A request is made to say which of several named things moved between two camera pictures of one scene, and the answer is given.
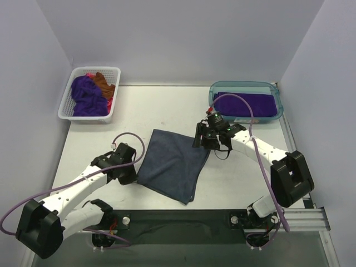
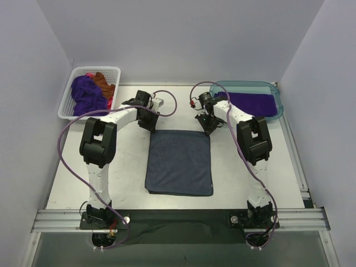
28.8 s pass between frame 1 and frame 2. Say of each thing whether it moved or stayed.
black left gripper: moved
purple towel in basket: stayed
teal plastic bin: stayed
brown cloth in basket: stayed
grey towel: moved
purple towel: stayed
